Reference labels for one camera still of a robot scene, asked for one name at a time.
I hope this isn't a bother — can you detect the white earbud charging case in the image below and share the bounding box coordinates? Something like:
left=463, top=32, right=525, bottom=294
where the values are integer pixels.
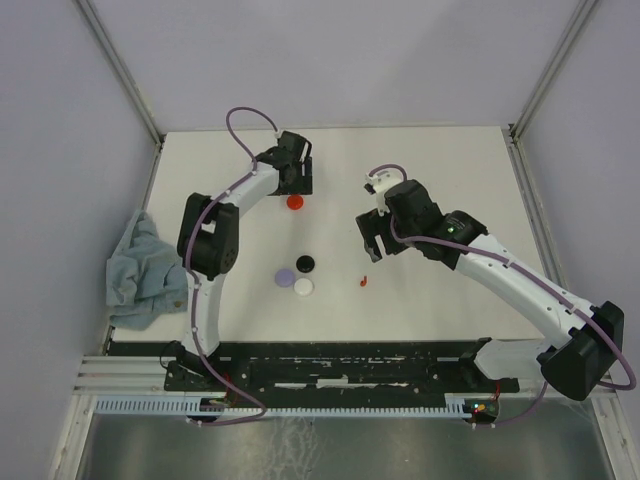
left=293, top=278, right=315, bottom=297

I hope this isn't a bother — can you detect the purple earbud charging case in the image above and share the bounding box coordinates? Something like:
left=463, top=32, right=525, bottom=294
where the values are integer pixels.
left=274, top=268, right=296, bottom=288

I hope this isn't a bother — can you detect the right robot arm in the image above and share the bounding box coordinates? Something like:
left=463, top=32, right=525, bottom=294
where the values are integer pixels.
left=356, top=170, right=624, bottom=401

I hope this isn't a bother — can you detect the white cable duct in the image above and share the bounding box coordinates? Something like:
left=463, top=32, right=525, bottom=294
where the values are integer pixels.
left=94, top=390, right=476, bottom=416

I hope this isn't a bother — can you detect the light blue cloth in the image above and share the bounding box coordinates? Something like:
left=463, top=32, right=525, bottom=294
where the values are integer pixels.
left=106, top=210, right=188, bottom=331

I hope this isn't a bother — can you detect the orange earbud charging case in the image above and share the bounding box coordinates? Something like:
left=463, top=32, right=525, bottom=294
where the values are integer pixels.
left=286, top=194, right=304, bottom=211

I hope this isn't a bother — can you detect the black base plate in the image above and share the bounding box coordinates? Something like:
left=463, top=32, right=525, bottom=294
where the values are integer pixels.
left=162, top=339, right=521, bottom=416

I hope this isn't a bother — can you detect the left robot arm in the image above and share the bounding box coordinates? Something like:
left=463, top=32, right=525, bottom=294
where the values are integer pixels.
left=176, top=131, right=313, bottom=390

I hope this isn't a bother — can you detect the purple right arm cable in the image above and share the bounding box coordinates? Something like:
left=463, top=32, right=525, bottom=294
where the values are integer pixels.
left=367, top=163, right=639, bottom=391

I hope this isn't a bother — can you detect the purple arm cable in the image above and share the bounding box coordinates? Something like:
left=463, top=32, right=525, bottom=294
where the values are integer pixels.
left=367, top=163, right=639, bottom=391
left=182, top=106, right=281, bottom=427

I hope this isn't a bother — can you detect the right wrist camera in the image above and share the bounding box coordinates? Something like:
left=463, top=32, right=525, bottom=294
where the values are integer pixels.
left=364, top=164, right=408, bottom=216

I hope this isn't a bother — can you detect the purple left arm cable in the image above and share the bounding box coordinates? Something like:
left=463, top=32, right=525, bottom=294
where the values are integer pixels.
left=182, top=106, right=281, bottom=427

